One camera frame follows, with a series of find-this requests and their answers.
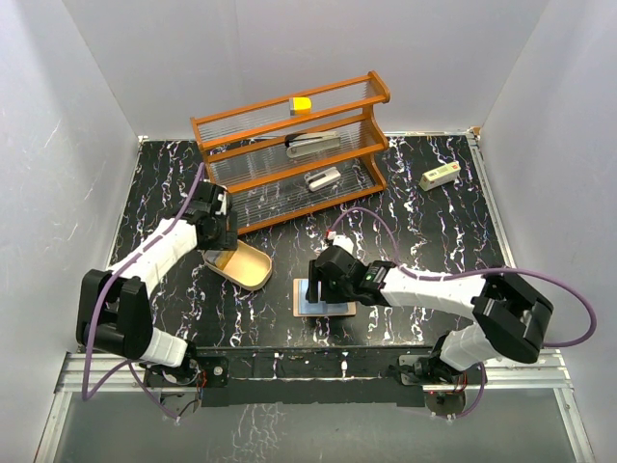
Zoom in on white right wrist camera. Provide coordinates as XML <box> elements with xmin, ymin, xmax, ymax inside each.
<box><xmin>325</xmin><ymin>231</ymin><xmax>354</xmax><ymax>254</ymax></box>

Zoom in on aluminium frame rail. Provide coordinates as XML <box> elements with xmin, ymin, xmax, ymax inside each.
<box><xmin>467</xmin><ymin>127</ymin><xmax>597</xmax><ymax>463</ymax></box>

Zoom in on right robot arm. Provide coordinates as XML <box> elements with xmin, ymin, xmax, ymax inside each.
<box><xmin>306</xmin><ymin>245</ymin><xmax>553</xmax><ymax>384</ymax></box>

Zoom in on pink leather card holder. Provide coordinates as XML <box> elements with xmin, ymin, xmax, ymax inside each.
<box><xmin>292</xmin><ymin>279</ymin><xmax>357</xmax><ymax>317</ymax></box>

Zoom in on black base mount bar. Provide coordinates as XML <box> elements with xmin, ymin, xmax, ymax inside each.
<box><xmin>197</xmin><ymin>346</ymin><xmax>429</xmax><ymax>407</ymax></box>

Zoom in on white staples box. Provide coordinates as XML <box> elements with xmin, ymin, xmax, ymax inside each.
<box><xmin>419</xmin><ymin>162</ymin><xmax>460</xmax><ymax>191</ymax></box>

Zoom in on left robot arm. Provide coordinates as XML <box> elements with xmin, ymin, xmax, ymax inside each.
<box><xmin>76</xmin><ymin>180</ymin><xmax>237</xmax><ymax>385</ymax></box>

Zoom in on orange wooden shelf rack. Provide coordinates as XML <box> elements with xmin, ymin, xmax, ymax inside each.
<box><xmin>191</xmin><ymin>70</ymin><xmax>390</xmax><ymax>234</ymax></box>

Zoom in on small white stapler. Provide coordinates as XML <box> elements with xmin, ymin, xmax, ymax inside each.
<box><xmin>306</xmin><ymin>167</ymin><xmax>341</xmax><ymax>192</ymax></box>

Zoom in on yellow grey tape dispenser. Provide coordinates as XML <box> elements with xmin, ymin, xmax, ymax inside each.
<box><xmin>289</xmin><ymin>96</ymin><xmax>312</xmax><ymax>117</ymax></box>

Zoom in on beige card box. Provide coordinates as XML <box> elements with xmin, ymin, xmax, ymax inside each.
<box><xmin>202</xmin><ymin>240</ymin><xmax>273</xmax><ymax>291</ymax></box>

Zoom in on large grey black stapler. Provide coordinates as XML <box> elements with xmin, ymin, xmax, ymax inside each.
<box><xmin>284</xmin><ymin>131</ymin><xmax>340</xmax><ymax>159</ymax></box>

